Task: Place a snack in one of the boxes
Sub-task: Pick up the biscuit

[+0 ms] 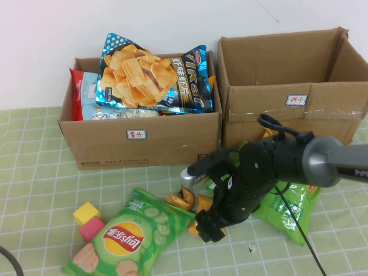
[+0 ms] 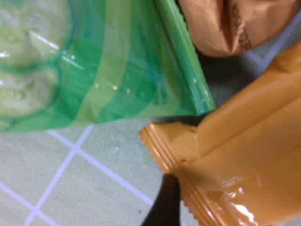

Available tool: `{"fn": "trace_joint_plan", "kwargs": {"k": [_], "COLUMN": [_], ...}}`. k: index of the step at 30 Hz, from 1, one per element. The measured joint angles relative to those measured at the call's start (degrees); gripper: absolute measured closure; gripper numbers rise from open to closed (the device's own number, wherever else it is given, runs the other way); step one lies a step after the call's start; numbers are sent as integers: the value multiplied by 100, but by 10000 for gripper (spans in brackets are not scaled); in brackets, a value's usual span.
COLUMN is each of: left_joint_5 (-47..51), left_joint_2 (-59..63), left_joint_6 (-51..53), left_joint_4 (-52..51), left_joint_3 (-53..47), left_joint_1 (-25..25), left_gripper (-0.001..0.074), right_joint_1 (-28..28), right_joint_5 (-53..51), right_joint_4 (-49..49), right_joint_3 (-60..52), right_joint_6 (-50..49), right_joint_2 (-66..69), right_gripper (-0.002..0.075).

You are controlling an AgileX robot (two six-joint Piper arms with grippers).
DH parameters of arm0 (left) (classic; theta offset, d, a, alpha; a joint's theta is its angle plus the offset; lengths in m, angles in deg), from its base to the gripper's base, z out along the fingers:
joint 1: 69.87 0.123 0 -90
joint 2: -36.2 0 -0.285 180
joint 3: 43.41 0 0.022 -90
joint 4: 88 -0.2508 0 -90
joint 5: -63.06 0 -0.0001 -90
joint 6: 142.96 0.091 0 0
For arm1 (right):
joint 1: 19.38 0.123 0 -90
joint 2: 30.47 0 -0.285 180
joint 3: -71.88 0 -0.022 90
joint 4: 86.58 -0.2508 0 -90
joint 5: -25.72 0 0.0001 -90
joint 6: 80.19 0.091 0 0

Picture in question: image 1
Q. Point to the small dark scrap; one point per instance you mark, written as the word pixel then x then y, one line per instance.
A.
pixel 250 248

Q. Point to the pink foam cube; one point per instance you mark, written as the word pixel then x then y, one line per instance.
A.
pixel 92 230

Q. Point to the red white shrimp cracker bag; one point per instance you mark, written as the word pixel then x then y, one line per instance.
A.
pixel 83 95

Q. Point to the cardboard box with F2 print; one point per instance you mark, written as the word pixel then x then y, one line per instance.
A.
pixel 115 149

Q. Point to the small yellow snack packet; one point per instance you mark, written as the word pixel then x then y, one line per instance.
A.
pixel 266 132

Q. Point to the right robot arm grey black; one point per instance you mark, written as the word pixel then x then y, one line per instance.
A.
pixel 322 161

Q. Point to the taped plain cardboard box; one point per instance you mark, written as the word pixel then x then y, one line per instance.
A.
pixel 258 72

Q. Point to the blue shrimp chips bag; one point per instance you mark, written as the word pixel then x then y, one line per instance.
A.
pixel 143 77

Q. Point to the yellow foam cube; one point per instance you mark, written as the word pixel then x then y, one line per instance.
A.
pixel 86 212

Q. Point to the green chips bag with barcode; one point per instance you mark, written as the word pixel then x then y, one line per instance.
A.
pixel 290 212

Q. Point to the white blue-bordered label sticker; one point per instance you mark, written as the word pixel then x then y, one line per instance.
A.
pixel 296 99
pixel 136 134

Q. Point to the golden twisted snack packet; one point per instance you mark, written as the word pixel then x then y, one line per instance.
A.
pixel 181 198

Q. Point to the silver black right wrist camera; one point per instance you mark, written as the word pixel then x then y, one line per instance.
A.
pixel 195 178

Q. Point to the yellow glossy snack packet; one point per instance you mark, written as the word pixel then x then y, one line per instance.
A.
pixel 204 201

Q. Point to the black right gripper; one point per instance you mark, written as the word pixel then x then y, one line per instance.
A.
pixel 238 198

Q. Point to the green cucumber chips bag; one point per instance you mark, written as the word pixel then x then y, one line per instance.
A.
pixel 126 238

